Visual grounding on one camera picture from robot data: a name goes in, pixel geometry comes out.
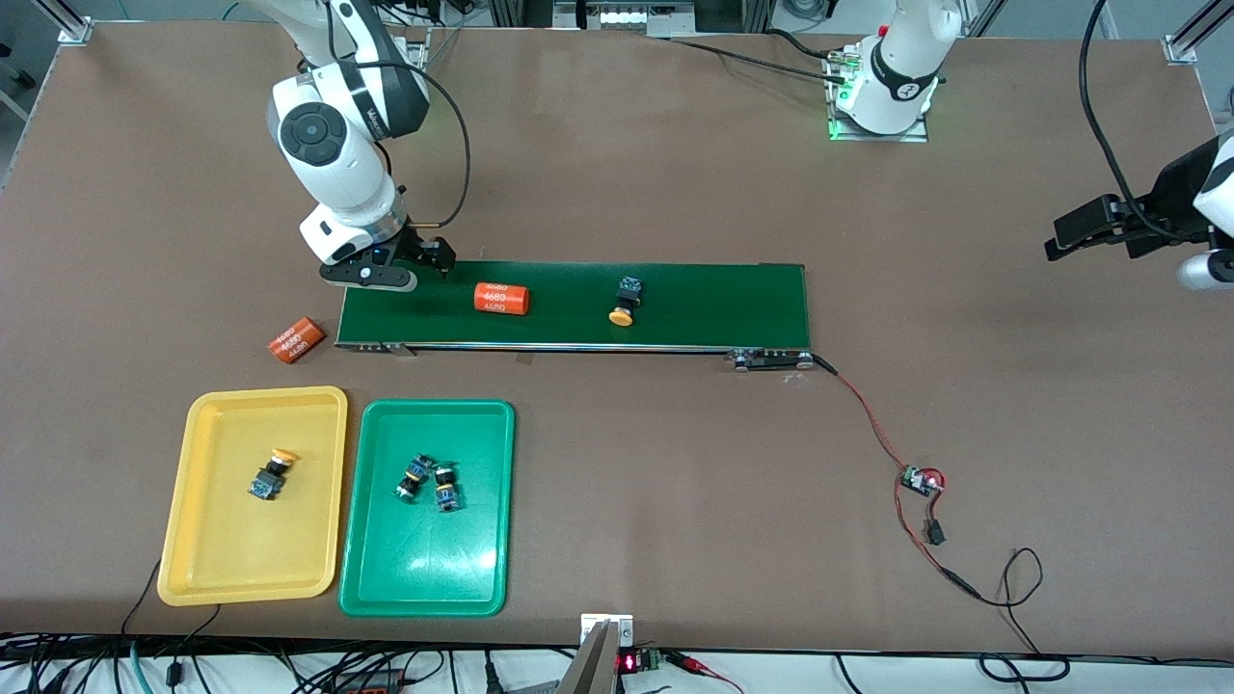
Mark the red and black wire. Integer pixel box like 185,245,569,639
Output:
810,353,982,601

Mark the thin black table cable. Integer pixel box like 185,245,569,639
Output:
121,559,163,637
176,604,223,666

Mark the green conveyor belt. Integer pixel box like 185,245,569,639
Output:
335,257,816,374

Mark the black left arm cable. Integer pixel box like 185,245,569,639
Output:
1078,0,1211,242

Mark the yellow push button switch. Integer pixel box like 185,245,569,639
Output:
250,448,298,502
608,276,646,328

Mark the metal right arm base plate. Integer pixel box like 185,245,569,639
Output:
390,29,430,73

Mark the green plastic tray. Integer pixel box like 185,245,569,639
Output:
338,399,516,618

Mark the thin black looped cable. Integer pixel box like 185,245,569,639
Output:
974,547,1071,683

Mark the green push button switch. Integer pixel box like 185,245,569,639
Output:
430,463,466,514
392,453,432,504

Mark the aluminium frame profile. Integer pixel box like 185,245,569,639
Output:
1164,0,1234,67

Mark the grey equipment with lights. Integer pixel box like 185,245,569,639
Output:
554,0,695,35

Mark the red alligator clip lead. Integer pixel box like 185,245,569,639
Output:
665,651,745,694

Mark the yellow plastic tray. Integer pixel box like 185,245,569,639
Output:
157,386,349,607

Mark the orange cylindrical battery cell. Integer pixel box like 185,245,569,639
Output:
268,316,327,364
473,281,532,317

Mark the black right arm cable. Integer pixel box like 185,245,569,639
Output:
326,0,472,230

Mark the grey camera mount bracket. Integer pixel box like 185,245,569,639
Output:
557,614,635,694

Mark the black cable to base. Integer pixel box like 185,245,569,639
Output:
665,29,849,86

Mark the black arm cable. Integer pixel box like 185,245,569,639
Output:
1078,0,1211,242
326,0,472,230

